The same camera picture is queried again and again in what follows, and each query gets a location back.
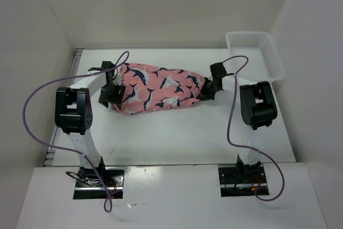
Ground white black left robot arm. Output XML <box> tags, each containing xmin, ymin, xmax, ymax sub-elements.
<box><xmin>55</xmin><ymin>61</ymin><xmax>126</xmax><ymax>186</ymax></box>

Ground aluminium table frame rail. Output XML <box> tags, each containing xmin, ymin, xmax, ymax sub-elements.
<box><xmin>43</xmin><ymin>48</ymin><xmax>83</xmax><ymax>167</ymax></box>

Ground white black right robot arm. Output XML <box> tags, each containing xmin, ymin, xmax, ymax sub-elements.
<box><xmin>200</xmin><ymin>62</ymin><xmax>278</xmax><ymax>182</ymax></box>

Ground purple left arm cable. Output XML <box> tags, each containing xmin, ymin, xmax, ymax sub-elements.
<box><xmin>22</xmin><ymin>51</ymin><xmax>130</xmax><ymax>211</ymax></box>

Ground white plastic laundry basket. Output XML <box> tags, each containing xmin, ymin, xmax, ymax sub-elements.
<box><xmin>226</xmin><ymin>31</ymin><xmax>286</xmax><ymax>83</ymax></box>

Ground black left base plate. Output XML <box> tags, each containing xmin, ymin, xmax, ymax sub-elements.
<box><xmin>66</xmin><ymin>168</ymin><xmax>124</xmax><ymax>200</ymax></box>

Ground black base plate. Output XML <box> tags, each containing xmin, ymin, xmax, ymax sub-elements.
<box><xmin>66</xmin><ymin>168</ymin><xmax>124</xmax><ymax>200</ymax></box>
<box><xmin>218</xmin><ymin>165</ymin><xmax>270</xmax><ymax>197</ymax></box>

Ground pink shark print shorts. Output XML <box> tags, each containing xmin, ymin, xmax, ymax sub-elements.
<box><xmin>112</xmin><ymin>63</ymin><xmax>206</xmax><ymax>115</ymax></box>

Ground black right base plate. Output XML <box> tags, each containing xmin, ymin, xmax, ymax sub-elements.
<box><xmin>218</xmin><ymin>165</ymin><xmax>270</xmax><ymax>197</ymax></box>

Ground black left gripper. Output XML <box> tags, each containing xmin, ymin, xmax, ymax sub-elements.
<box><xmin>98</xmin><ymin>83</ymin><xmax>125</xmax><ymax>108</ymax></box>

